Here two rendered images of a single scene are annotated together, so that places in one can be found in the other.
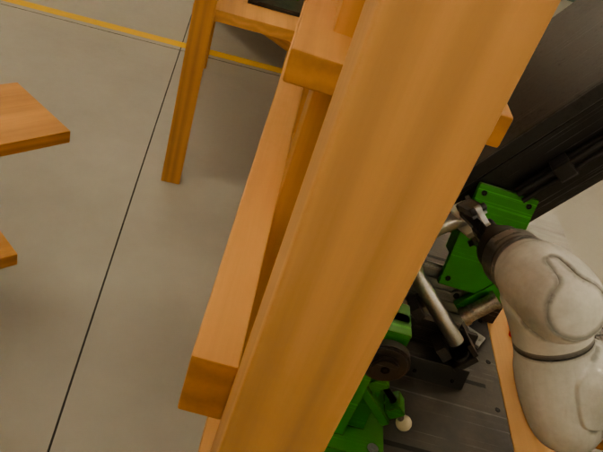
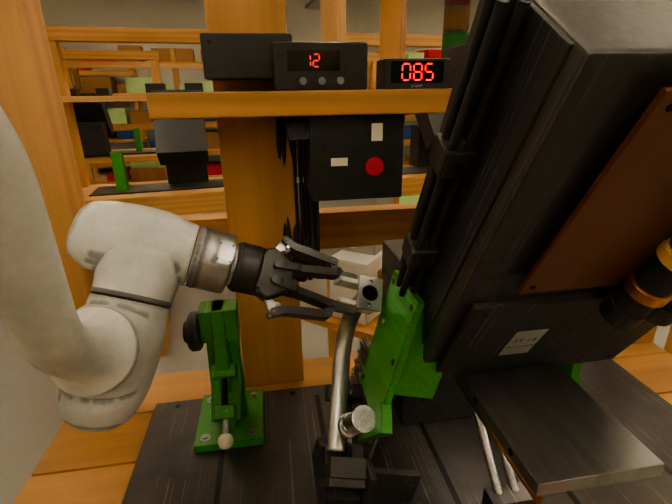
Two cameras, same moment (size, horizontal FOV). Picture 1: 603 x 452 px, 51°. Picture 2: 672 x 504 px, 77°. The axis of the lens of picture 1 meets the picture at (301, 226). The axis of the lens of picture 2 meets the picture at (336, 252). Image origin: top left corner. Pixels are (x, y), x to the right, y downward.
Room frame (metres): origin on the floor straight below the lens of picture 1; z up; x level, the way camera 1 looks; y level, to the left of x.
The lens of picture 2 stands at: (0.92, -0.89, 1.54)
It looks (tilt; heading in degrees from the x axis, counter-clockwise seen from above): 21 degrees down; 87
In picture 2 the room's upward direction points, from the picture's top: 1 degrees counter-clockwise
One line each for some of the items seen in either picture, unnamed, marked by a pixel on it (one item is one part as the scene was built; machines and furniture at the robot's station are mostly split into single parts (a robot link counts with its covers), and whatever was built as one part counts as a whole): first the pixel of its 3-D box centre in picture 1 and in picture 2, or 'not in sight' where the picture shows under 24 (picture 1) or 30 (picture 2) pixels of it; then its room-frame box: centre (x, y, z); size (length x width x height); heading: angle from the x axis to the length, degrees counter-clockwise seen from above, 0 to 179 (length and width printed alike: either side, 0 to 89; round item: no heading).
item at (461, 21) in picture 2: not in sight; (456, 20); (1.21, 0.05, 1.67); 0.05 x 0.05 x 0.05
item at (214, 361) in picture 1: (280, 121); (383, 224); (1.09, 0.10, 1.23); 1.30 x 0.05 x 0.09; 6
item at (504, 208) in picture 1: (484, 232); (408, 343); (1.06, -0.33, 1.17); 0.13 x 0.12 x 0.20; 6
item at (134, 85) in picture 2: not in sight; (182, 122); (-1.21, 6.45, 1.12); 3.01 x 0.54 x 2.24; 13
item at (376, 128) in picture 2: not in sight; (351, 154); (0.99, -0.07, 1.42); 0.17 x 0.12 x 0.15; 6
